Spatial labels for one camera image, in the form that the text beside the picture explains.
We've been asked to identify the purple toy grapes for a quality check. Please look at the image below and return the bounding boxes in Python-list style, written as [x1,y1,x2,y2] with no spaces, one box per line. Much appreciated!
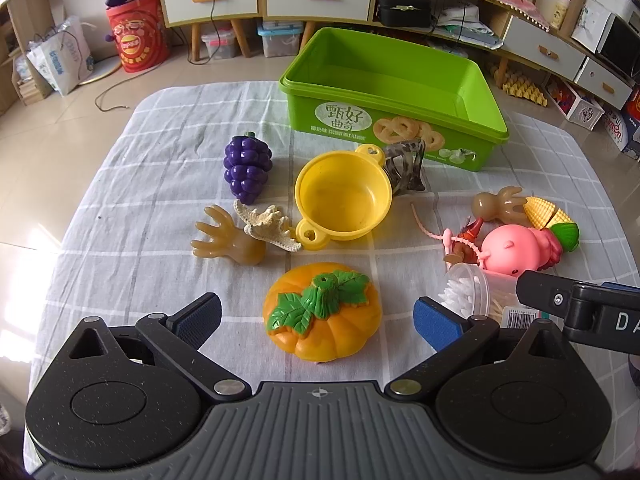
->
[223,131,274,200]

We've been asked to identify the clear cotton swab jar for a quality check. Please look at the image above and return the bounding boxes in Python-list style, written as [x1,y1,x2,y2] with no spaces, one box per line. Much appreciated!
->
[445,263,551,330]

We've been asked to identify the white patterned box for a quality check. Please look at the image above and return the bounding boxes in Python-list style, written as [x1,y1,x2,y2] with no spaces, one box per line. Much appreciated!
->
[545,80,606,132]

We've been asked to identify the pink silicone strap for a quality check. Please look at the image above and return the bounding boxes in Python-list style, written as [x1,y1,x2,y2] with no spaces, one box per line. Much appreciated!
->
[411,202,483,267]

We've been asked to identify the red printed bucket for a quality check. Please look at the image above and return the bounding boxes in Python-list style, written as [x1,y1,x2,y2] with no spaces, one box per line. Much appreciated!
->
[106,0,170,74]

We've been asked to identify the clear storage box red lid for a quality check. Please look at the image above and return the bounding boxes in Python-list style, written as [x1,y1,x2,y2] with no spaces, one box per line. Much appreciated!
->
[201,27,240,60]

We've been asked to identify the grey checked cloth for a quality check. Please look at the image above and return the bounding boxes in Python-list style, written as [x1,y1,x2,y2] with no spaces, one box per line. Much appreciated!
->
[27,80,640,480]

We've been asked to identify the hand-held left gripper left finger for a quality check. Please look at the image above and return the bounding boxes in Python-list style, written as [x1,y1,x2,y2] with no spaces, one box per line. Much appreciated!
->
[67,292,253,403]

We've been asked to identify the orange toy pumpkin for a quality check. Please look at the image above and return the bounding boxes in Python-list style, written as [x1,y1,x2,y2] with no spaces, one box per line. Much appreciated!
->
[263,262,383,362]

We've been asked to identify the white starfish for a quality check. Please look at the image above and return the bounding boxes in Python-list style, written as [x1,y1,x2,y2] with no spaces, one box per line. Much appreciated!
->
[233,199,304,253]

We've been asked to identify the green plastic box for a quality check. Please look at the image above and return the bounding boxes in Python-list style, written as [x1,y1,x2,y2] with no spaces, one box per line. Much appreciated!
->
[279,27,510,173]

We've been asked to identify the dark translucent hair claw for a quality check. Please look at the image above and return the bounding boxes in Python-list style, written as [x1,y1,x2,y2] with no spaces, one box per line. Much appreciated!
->
[382,139,427,196]

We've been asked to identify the low wooden cabinet white drawers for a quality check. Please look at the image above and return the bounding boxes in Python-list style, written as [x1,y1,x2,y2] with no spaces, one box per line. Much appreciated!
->
[492,10,636,111]

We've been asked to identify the pink toy pig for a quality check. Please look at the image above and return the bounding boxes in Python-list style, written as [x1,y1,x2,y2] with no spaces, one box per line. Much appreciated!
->
[477,225,563,277]

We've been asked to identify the yellow toy corn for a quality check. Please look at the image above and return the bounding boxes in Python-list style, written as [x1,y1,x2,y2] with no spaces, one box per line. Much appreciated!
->
[520,196,581,252]

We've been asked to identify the black case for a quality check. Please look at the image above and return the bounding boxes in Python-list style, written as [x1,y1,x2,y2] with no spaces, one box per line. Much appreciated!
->
[376,0,432,28]

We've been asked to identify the clear storage box blue lid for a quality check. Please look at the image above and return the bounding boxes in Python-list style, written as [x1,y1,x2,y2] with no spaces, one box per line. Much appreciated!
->
[257,21,305,58]

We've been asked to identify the stacked paper cups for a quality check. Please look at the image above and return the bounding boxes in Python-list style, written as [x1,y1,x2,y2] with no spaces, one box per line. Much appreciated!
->
[550,0,576,31]

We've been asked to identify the white shopping bag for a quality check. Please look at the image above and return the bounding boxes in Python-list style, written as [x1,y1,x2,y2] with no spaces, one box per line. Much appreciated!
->
[26,16,95,97]

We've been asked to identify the white and red carton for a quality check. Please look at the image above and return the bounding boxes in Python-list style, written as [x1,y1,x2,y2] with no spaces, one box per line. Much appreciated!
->
[602,87,640,161]

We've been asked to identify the large amber rubber hand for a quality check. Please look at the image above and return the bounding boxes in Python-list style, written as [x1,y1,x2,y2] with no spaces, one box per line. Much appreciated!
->
[190,205,267,267]

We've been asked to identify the yellow toy pot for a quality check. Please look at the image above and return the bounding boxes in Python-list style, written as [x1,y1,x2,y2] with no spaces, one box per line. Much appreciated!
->
[294,143,392,252]

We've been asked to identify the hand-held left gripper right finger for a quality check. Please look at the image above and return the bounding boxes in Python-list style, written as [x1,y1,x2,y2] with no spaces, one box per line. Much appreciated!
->
[382,297,568,402]

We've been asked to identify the black microwave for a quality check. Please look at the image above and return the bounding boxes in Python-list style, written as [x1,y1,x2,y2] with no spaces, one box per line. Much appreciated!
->
[597,12,640,78]

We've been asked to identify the black floor cable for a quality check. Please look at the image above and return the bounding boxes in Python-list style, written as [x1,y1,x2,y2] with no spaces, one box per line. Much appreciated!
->
[96,72,133,112]

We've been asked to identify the small amber rubber hand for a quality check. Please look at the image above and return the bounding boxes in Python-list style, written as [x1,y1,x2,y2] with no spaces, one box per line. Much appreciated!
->
[472,186,528,226]

